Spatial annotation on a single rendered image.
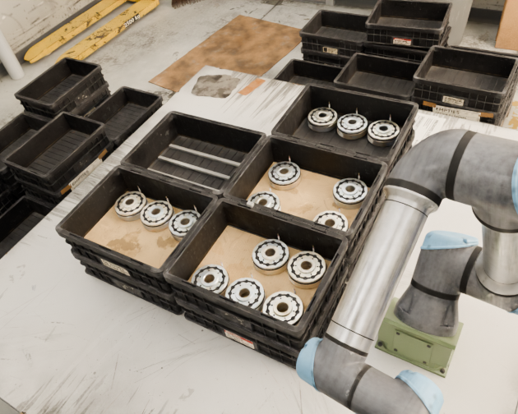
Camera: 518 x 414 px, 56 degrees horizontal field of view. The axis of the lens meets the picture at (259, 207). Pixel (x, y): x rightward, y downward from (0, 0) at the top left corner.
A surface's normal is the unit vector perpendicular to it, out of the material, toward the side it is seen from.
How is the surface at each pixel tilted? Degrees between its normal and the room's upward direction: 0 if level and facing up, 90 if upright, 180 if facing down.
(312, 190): 0
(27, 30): 90
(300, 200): 0
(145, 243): 0
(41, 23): 90
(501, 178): 51
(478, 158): 32
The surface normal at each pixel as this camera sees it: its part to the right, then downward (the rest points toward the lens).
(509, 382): -0.14, -0.67
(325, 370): -0.48, -0.31
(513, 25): -0.50, 0.47
